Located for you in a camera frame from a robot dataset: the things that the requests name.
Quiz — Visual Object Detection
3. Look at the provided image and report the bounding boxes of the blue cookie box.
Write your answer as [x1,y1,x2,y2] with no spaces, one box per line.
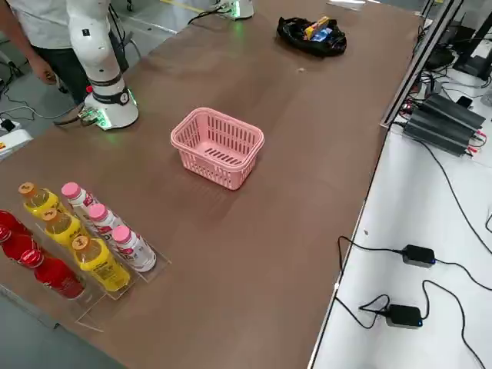
[309,27,334,43]

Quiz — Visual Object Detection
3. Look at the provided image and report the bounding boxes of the yellow wafer box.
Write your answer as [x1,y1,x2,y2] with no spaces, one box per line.
[304,15,331,40]

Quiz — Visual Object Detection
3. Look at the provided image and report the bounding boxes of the pink plastic snack basket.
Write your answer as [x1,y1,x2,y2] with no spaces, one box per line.
[170,107,266,191]

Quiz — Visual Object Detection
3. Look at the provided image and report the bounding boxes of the black plastic bag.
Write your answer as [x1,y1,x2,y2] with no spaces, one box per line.
[276,15,348,58]

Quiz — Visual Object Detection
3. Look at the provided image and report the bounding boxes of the clear acrylic bottle shelf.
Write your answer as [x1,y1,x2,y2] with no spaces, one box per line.
[0,198,173,334]

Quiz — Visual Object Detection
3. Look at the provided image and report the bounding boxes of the pink-capped white bottle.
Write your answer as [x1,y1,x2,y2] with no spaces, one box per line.
[61,181,99,216]
[111,224,158,273]
[87,203,122,238]

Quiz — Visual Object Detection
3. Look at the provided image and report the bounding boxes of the yellow drink bottle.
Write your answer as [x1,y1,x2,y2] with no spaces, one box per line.
[71,234,131,291]
[17,181,65,224]
[39,208,85,249]

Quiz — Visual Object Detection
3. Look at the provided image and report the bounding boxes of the black power adapter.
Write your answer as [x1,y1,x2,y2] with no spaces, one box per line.
[384,304,424,329]
[401,244,437,269]

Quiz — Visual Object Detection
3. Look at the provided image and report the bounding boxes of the black power supply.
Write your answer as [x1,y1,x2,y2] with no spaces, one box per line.
[422,93,488,131]
[402,111,480,158]

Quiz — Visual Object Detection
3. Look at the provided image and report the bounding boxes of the red drink bottle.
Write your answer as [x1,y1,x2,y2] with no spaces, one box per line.
[33,256,86,301]
[0,210,28,242]
[0,233,45,271]

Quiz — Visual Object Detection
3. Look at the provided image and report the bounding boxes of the white control box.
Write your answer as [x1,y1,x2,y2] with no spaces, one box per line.
[0,128,35,162]

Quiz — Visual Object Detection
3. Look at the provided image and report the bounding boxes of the person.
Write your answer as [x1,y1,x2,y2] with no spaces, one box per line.
[0,0,135,105]

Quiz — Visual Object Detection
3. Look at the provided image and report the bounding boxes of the black monitor stand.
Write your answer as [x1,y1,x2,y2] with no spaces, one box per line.
[452,0,492,81]

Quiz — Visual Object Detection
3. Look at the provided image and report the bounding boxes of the black adapter cable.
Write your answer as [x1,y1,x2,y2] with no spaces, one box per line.
[337,234,492,292]
[359,279,486,369]

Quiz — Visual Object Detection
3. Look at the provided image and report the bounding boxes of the aluminium frame post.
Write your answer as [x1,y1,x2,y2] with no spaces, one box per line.
[379,0,466,131]

